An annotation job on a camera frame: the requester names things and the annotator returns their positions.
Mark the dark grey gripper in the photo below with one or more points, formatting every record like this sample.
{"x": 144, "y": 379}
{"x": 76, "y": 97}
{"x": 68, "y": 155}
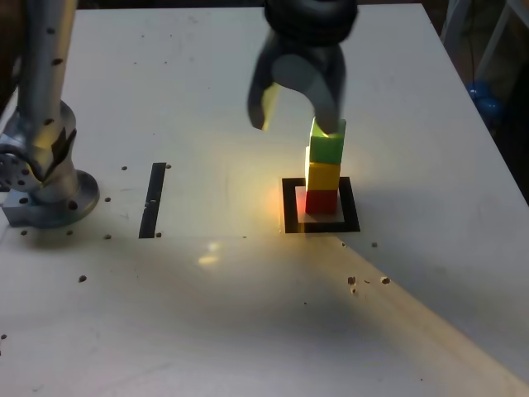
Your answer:
{"x": 310, "y": 50}

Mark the green cube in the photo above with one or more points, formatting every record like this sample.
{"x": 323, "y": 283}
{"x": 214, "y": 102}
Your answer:
{"x": 326, "y": 149}

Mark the yellow cube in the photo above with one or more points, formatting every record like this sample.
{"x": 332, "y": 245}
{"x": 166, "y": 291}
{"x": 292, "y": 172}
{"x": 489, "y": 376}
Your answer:
{"x": 324, "y": 175}

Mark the red cube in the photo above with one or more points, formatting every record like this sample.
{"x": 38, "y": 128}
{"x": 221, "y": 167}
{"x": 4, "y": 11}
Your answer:
{"x": 321, "y": 202}

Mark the black tape square outline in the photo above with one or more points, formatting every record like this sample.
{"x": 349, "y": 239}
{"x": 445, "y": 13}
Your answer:
{"x": 351, "y": 207}

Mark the black tape strip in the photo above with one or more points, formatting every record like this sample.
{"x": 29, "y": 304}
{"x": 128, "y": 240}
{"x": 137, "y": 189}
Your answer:
{"x": 149, "y": 207}

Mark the blue round ball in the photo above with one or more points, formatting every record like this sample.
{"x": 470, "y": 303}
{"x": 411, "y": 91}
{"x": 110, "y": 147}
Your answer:
{"x": 491, "y": 107}
{"x": 477, "y": 89}

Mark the white metal frame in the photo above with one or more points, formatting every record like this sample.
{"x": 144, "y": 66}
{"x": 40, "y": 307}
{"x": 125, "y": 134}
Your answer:
{"x": 499, "y": 33}

